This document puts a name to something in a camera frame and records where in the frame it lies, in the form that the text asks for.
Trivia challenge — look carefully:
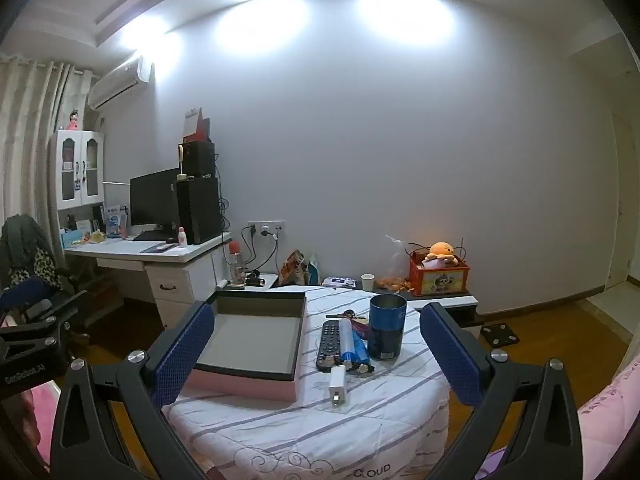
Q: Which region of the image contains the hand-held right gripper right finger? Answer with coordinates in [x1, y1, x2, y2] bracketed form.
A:
[419, 302, 581, 480]

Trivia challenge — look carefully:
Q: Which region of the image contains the black remote control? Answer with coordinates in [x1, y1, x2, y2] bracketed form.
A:
[315, 320, 342, 372]

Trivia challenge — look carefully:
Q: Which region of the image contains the black computer tower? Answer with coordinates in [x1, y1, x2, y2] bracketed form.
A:
[176, 176, 223, 245]

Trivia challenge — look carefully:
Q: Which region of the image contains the white charger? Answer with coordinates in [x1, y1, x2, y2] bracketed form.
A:
[327, 366, 347, 407]

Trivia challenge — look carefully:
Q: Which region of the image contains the clear tube with blue cap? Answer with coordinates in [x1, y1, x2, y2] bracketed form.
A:
[339, 321, 370, 365]

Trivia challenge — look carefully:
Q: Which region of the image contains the orange plush toy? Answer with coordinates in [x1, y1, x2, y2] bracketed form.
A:
[422, 241, 461, 268]

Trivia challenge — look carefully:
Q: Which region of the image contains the white door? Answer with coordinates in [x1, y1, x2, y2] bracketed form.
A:
[605, 110, 640, 291]

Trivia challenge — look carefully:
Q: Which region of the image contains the black computer monitor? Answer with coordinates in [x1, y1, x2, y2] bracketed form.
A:
[129, 167, 182, 233]

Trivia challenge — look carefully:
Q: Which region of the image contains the white desk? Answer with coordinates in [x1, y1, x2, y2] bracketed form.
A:
[62, 230, 233, 333]

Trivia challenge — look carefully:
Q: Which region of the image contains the white glass-door cabinet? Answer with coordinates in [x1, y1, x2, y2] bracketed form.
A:
[48, 129, 106, 211]

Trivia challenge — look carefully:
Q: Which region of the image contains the beige curtain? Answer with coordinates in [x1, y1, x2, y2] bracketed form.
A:
[0, 57, 93, 301]

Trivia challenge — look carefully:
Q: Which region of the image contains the red desk calendar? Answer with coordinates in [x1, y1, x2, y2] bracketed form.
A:
[182, 107, 212, 144]

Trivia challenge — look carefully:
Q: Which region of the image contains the red printed box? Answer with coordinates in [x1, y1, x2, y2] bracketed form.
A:
[408, 252, 472, 297]

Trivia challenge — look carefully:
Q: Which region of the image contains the blue and white package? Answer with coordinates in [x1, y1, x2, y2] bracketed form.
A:
[106, 205, 126, 236]

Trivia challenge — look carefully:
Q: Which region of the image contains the clear plastic bag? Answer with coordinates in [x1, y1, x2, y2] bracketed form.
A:
[375, 235, 416, 295]

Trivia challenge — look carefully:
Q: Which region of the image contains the blue and black metal cup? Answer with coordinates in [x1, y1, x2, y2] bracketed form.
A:
[368, 294, 407, 361]

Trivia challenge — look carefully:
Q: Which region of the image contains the black bathroom scale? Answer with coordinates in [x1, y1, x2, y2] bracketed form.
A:
[479, 324, 521, 347]

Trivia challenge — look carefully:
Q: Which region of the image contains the leopard print cloth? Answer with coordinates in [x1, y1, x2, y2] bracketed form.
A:
[7, 247, 56, 291]

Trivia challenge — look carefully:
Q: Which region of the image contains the pink fleece blanket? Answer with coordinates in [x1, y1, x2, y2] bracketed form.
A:
[20, 385, 61, 461]

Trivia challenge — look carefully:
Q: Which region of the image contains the white wall socket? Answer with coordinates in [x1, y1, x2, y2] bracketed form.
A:
[247, 220, 287, 238]

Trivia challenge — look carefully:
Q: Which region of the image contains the white nightstand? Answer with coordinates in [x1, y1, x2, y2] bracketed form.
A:
[227, 272, 280, 291]

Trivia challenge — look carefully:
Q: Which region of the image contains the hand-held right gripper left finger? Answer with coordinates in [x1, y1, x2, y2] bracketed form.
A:
[50, 301, 216, 480]

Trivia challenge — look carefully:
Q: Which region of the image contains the clear bottle with red cap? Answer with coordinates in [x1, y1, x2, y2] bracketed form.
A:
[227, 241, 246, 286]

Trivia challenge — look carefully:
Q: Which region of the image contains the pink printed quilt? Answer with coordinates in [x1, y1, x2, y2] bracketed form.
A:
[475, 355, 640, 480]

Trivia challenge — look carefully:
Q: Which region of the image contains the dark jacket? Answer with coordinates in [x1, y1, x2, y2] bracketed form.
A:
[0, 214, 63, 293]

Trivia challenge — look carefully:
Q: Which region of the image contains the key bunch with magenta strap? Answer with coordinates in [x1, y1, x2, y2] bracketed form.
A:
[325, 310, 377, 377]

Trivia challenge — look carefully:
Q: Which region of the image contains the black office chair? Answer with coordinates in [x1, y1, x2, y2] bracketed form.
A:
[0, 260, 93, 346]

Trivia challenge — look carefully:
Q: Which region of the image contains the white air conditioner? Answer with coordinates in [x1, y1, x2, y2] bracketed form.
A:
[87, 55, 152, 110]

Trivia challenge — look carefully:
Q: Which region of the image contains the shallow cardboard box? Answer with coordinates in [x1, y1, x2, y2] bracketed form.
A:
[192, 290, 307, 402]

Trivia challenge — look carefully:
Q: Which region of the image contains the orange snack bag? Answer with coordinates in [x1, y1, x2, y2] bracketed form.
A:
[279, 249, 307, 287]

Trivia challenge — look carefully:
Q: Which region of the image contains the black speaker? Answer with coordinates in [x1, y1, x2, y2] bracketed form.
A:
[180, 141, 217, 179]

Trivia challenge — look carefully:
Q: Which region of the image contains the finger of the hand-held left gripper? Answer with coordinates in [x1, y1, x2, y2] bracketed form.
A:
[0, 317, 71, 356]

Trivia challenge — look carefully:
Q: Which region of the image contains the black power cable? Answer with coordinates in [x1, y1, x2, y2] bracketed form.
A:
[241, 225, 260, 281]
[260, 227, 282, 281]

